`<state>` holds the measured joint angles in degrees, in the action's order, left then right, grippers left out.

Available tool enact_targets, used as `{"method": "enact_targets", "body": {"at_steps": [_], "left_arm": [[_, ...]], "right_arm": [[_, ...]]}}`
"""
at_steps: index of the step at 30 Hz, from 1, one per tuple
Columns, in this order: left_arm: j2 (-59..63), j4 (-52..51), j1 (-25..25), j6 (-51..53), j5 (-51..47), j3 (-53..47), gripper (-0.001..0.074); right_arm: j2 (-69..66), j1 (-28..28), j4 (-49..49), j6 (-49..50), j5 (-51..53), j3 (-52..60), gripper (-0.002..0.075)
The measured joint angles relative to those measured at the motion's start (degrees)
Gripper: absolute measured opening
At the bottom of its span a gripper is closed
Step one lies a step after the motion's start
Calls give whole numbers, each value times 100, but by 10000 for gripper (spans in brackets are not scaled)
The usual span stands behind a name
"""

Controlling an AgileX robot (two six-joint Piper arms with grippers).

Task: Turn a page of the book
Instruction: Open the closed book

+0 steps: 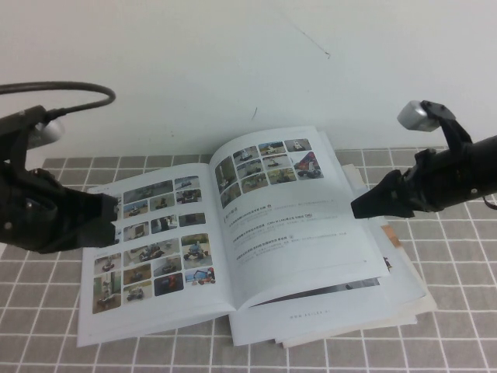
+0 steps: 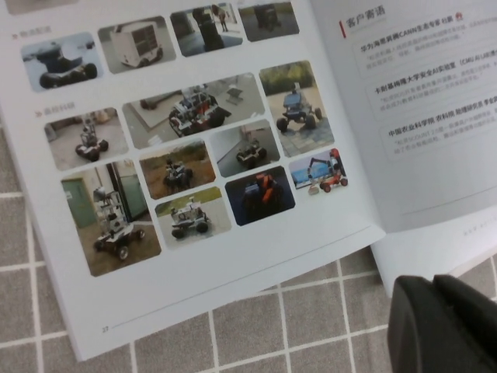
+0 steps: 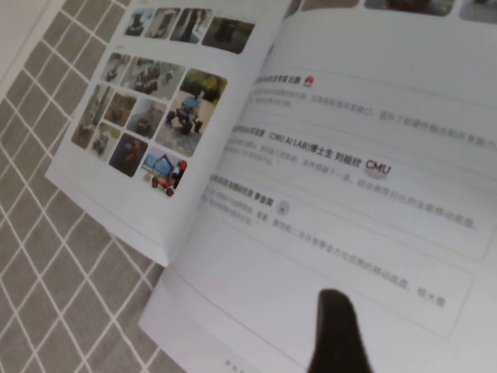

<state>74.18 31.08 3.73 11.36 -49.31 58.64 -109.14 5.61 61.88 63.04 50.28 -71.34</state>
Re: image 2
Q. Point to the grey checkered tablecloth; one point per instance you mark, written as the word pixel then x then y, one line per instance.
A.
pixel 272 330

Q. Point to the white booklet with web address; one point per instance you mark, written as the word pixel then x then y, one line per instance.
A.
pixel 427 264

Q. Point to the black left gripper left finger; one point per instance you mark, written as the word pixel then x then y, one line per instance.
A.
pixel 423 334

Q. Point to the white picture book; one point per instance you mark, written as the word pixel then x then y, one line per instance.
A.
pixel 194 252

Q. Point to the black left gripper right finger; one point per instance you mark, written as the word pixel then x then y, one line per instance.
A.
pixel 477 314

